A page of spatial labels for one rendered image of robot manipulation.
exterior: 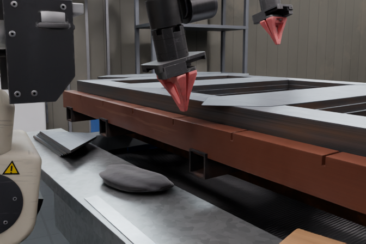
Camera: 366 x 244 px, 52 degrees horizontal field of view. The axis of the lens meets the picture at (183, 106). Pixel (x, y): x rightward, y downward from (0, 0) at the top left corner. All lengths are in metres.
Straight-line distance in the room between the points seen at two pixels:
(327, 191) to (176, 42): 0.33
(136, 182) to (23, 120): 2.72
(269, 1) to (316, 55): 5.24
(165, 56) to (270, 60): 5.08
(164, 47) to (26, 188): 0.32
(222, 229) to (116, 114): 0.51
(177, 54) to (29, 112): 2.86
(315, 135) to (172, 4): 0.31
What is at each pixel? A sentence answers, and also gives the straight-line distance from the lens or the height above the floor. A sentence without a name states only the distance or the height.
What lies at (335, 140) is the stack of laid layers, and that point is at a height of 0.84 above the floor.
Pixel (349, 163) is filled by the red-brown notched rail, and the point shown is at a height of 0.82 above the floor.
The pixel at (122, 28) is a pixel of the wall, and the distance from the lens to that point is 4.56.
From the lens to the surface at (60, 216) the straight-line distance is 1.51.
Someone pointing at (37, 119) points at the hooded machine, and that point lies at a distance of 3.46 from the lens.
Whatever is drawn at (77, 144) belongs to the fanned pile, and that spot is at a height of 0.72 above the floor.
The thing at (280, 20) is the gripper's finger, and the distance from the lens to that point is 1.14.
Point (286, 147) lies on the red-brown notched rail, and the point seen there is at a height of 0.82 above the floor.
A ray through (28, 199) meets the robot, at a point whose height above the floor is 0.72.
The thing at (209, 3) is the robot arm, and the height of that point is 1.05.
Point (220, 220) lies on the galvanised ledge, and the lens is 0.67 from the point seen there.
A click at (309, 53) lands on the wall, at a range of 6.23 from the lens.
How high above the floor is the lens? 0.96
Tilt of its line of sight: 8 degrees down
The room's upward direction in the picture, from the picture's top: straight up
